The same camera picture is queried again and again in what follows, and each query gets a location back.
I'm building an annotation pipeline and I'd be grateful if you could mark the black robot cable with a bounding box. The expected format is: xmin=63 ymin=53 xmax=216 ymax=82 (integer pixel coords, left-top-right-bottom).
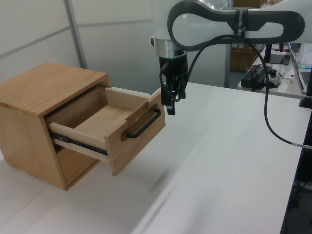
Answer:
xmin=158 ymin=34 xmax=312 ymax=150

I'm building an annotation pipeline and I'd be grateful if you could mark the wooden box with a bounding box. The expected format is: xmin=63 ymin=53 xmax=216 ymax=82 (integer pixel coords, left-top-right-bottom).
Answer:
xmin=231 ymin=47 xmax=259 ymax=73

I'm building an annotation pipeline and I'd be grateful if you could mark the black drawer slide rail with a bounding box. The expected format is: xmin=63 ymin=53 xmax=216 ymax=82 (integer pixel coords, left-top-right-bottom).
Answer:
xmin=50 ymin=130 xmax=108 ymax=156

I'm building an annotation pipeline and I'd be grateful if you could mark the grey desk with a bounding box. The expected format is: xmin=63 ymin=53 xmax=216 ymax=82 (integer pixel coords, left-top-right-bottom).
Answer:
xmin=237 ymin=43 xmax=312 ymax=101

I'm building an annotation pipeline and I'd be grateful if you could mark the grey partition post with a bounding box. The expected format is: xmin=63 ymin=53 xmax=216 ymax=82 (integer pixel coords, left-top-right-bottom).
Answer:
xmin=63 ymin=0 xmax=88 ymax=70

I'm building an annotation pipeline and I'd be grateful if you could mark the wooden cabinet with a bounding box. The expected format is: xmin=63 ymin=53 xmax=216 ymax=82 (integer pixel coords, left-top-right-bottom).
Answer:
xmin=0 ymin=61 xmax=113 ymax=191

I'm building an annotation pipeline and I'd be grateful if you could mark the black stand pole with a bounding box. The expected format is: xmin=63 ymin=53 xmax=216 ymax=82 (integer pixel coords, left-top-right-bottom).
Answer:
xmin=280 ymin=114 xmax=312 ymax=234

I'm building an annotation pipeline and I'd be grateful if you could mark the silver laptop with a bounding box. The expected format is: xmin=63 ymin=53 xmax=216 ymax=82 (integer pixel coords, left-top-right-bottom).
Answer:
xmin=287 ymin=41 xmax=312 ymax=94

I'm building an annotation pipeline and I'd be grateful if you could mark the wooden drawer with bar handle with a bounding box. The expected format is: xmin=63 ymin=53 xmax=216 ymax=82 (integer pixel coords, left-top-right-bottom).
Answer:
xmin=48 ymin=86 xmax=167 ymax=176

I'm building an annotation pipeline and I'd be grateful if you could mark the black electronics box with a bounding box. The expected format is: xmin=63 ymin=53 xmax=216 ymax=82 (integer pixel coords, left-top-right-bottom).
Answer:
xmin=240 ymin=64 xmax=267 ymax=93

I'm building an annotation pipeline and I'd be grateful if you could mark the grey metal shelf post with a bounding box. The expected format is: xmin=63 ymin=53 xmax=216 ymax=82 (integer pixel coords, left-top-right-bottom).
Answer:
xmin=224 ymin=45 xmax=233 ymax=88

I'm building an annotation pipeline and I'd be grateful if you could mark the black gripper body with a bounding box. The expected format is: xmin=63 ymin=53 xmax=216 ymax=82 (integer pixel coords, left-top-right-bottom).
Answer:
xmin=158 ymin=54 xmax=189 ymax=85

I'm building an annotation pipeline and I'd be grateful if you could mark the black drawer bar handle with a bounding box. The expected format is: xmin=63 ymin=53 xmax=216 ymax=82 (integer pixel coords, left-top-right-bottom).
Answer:
xmin=125 ymin=108 xmax=162 ymax=139

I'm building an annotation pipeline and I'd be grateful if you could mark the grey emergency stop button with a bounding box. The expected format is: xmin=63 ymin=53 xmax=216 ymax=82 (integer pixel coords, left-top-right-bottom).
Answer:
xmin=267 ymin=69 xmax=283 ymax=89

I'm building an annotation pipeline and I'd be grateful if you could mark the black strap on arm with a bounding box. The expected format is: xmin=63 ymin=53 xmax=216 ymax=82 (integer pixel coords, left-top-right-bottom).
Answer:
xmin=233 ymin=9 xmax=249 ymax=46

